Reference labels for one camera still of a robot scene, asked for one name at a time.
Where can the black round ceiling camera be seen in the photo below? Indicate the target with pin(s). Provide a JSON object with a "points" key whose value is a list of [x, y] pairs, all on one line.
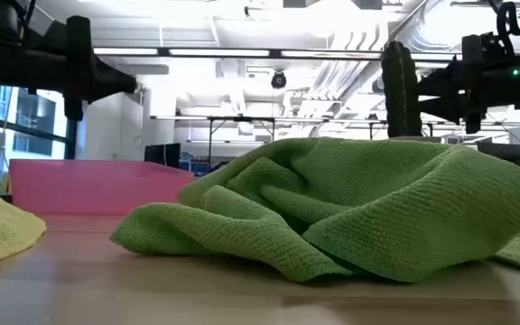
{"points": [[279, 80]]}

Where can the dark green cactus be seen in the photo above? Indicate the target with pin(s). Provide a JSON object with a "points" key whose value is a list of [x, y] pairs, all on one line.
{"points": [[400, 90]]}

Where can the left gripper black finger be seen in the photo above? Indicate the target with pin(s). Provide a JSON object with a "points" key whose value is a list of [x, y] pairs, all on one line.
{"points": [[104, 92], [106, 77]]}

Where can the pink plastic basket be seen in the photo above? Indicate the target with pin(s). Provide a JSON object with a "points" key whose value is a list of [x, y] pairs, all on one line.
{"points": [[93, 187]]}

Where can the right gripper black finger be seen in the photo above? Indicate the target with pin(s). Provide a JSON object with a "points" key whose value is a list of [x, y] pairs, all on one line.
{"points": [[447, 86], [447, 107]]}

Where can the dark framed window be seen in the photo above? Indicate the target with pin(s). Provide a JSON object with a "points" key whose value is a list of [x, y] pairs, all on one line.
{"points": [[30, 122]]}

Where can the black computer monitor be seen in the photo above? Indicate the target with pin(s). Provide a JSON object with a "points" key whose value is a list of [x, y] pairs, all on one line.
{"points": [[504, 150], [163, 155]]}

